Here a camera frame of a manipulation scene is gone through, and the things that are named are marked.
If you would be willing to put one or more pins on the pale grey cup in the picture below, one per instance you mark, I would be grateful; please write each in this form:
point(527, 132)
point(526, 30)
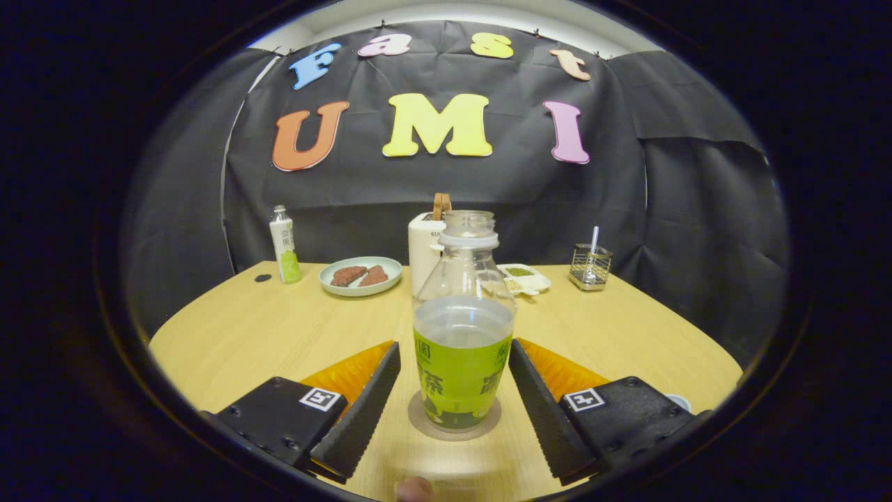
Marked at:
point(679, 402)

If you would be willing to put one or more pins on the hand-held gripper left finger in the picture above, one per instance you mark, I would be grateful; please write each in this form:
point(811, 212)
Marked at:
point(362, 411)

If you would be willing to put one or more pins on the green label juice bottle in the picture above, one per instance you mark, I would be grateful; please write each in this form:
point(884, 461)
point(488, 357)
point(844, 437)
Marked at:
point(460, 376)

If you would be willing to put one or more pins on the brown round coaster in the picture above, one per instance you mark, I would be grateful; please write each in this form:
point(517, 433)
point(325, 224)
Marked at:
point(417, 422)

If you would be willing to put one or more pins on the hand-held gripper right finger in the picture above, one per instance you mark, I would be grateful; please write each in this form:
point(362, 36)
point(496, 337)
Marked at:
point(547, 411)

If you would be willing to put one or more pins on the small white green bottle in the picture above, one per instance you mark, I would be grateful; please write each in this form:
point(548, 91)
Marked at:
point(286, 244)

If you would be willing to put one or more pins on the white straw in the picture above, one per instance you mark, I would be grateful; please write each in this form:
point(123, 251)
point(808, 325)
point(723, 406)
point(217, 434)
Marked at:
point(594, 237)

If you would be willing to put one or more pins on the white toaster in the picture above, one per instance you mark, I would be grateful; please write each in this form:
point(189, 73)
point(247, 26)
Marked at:
point(424, 258)

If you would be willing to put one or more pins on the wooden table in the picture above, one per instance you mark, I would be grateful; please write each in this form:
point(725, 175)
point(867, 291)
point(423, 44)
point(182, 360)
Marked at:
point(279, 328)

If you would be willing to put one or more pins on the brown meat piece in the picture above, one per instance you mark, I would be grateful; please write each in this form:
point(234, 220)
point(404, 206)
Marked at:
point(347, 276)
point(375, 276)

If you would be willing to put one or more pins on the brown bread slice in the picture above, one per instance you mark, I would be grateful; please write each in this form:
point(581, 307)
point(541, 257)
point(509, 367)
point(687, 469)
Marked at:
point(441, 206)

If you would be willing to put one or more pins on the pale green plate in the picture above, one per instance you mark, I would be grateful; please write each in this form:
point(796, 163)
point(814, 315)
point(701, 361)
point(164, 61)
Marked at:
point(334, 287)

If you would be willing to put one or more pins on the white divided snack tray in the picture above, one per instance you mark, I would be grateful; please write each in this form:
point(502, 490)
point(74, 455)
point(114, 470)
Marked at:
point(535, 283)

